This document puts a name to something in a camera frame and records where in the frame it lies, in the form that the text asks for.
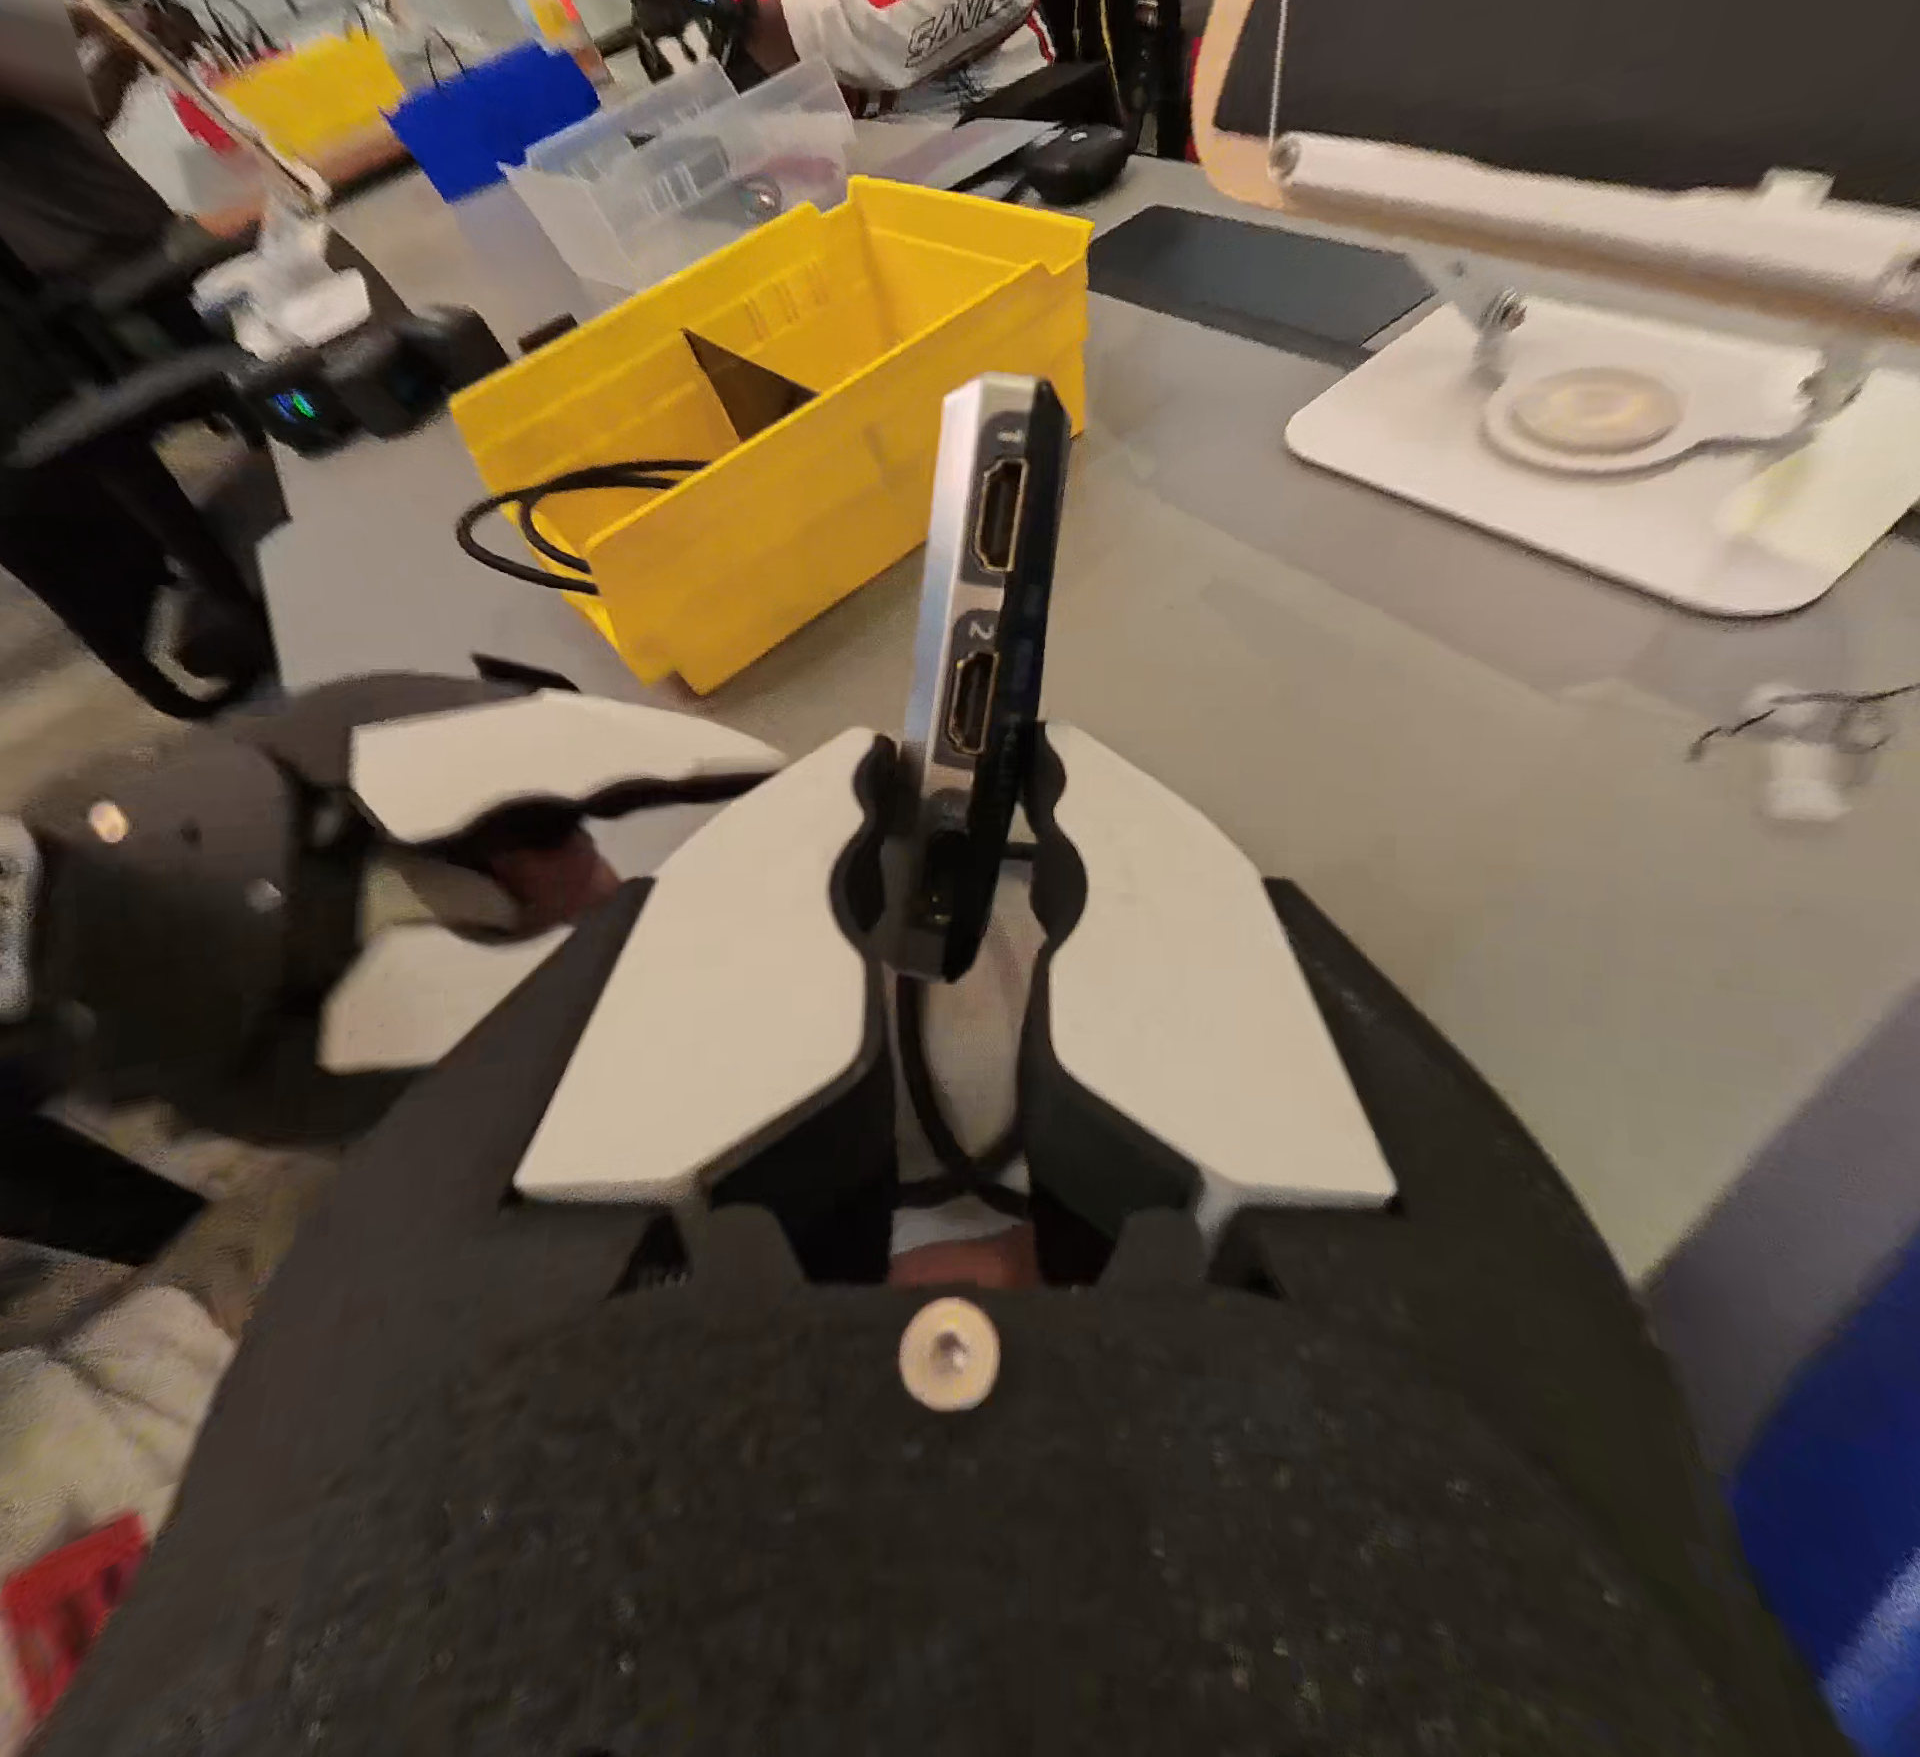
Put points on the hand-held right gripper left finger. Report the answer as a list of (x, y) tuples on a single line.
[(705, 1020)]

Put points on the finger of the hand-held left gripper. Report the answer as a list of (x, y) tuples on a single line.
[(526, 753), (421, 999)]

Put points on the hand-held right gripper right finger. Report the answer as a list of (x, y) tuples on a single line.
[(1200, 1020)]

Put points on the yellow plastic bin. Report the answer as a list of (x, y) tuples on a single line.
[(810, 527)]

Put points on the silver HDMI switch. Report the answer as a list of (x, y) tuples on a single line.
[(974, 587)]

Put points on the grey desk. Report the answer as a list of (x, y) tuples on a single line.
[(1350, 766)]

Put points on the black desk mat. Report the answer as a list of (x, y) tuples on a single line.
[(1262, 279)]

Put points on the black bin divider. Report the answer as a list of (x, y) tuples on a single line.
[(743, 386)]

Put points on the white cloth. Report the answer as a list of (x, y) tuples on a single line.
[(106, 1397)]

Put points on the blue bag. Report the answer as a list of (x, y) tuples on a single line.
[(495, 122)]

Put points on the clear plastic container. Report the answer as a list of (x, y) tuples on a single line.
[(677, 138)]

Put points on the white tablet stand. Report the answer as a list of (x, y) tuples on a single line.
[(1621, 497)]

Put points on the yellow bag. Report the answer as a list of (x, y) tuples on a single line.
[(324, 90)]

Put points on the red packet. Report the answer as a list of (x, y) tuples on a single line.
[(68, 1605)]

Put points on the black computer mouse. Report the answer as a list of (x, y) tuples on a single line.
[(1079, 159)]

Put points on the blue plastic bin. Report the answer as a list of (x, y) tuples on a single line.
[(1846, 1517)]

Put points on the black camera device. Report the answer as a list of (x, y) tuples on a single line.
[(391, 369)]

